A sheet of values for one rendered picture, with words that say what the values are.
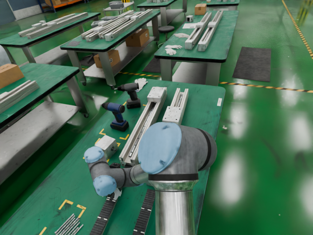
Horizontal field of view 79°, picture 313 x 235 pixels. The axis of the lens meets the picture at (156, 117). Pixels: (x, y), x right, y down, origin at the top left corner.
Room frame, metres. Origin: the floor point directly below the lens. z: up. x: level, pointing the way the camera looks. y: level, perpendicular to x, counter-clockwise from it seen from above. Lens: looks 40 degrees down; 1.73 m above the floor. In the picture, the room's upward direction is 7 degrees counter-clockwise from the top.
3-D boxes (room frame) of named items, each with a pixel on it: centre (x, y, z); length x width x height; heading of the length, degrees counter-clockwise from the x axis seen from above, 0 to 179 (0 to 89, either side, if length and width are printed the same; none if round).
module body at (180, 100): (1.02, -0.12, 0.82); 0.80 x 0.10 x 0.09; 160
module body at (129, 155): (1.08, 0.06, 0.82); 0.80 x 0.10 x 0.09; 160
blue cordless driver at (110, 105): (1.09, 0.31, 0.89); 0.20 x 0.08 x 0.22; 62
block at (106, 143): (0.84, 0.33, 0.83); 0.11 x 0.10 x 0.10; 55
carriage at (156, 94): (1.32, -0.02, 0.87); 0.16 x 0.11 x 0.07; 160
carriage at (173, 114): (1.02, -0.12, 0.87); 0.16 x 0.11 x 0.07; 160
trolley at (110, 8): (6.01, 0.63, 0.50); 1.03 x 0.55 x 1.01; 160
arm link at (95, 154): (0.51, 0.27, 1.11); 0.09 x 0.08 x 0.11; 23
